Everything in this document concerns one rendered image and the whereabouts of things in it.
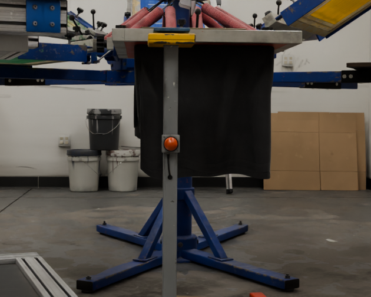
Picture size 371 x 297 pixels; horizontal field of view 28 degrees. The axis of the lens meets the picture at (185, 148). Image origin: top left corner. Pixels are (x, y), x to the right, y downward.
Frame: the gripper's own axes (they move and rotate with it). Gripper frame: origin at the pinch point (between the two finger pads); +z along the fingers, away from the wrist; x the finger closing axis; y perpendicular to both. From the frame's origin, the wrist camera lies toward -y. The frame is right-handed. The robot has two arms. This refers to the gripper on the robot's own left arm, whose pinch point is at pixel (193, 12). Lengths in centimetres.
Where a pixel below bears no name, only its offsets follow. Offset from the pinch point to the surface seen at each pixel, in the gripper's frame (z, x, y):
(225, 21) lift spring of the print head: -4, -63, -20
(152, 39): 18, 84, 18
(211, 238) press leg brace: 98, -57, -13
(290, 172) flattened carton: 99, -396, -124
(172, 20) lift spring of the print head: -4, -56, 5
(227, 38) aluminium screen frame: 15, 60, -5
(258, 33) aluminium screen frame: 14, 61, -15
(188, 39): 18, 84, 8
